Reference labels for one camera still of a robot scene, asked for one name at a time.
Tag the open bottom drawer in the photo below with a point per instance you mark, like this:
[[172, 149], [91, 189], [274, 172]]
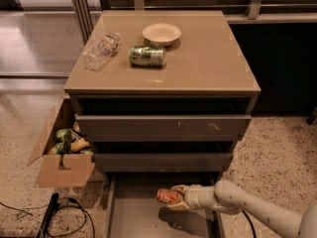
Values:
[[134, 212]]

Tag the grey drawer cabinet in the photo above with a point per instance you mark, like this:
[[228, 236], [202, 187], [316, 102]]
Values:
[[205, 74]]

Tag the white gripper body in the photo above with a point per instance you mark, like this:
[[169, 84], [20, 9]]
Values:
[[192, 196]]

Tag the green soda can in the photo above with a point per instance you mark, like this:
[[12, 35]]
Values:
[[147, 56]]

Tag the white bowl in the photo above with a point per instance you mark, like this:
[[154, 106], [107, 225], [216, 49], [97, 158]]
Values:
[[161, 34]]

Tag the cardboard box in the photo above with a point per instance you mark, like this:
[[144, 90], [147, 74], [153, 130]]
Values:
[[60, 170]]

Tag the black bar on floor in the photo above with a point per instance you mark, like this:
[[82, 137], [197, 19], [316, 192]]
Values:
[[52, 207]]

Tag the clear plastic water bottle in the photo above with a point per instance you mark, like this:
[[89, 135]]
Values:
[[99, 54]]

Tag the snack items in box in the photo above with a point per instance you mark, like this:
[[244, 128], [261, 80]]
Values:
[[70, 141]]

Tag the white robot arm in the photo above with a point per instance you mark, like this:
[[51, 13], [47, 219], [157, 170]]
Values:
[[226, 197]]

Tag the top drawer front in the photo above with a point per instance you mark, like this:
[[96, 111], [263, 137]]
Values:
[[165, 128]]

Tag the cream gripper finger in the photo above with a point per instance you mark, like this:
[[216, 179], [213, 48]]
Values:
[[181, 188], [178, 204]]

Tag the middle drawer front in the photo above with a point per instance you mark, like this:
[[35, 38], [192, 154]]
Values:
[[162, 163]]

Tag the red coke can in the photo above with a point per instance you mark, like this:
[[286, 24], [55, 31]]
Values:
[[168, 196]]

